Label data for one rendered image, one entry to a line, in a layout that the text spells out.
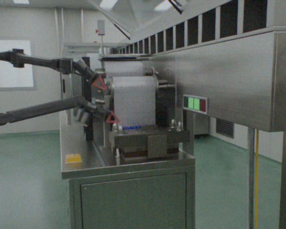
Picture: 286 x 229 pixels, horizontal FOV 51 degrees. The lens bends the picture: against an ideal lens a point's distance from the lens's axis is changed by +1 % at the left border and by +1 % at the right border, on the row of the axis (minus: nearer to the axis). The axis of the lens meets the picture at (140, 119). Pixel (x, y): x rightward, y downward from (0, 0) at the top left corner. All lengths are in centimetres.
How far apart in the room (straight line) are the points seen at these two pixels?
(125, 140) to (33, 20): 601
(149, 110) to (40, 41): 571
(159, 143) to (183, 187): 26
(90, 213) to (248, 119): 85
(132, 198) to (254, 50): 88
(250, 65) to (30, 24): 649
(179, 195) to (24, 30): 615
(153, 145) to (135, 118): 25
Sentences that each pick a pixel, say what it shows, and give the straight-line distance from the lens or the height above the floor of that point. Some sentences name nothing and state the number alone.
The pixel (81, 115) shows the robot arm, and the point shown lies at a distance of 157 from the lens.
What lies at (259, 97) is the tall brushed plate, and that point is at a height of 125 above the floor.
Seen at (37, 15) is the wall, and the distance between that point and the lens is 728.
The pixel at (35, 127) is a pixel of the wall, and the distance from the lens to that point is 727.
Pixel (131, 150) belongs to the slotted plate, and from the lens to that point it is 149.
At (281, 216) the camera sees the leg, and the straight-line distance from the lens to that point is 127.
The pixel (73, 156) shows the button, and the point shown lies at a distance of 153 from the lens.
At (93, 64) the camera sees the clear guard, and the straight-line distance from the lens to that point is 265.
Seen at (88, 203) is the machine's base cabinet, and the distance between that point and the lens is 147.
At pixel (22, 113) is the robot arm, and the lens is 147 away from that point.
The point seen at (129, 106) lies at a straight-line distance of 164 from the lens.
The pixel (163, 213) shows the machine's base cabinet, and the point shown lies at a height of 63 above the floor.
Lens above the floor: 133
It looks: 9 degrees down
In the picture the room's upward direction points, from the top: 1 degrees counter-clockwise
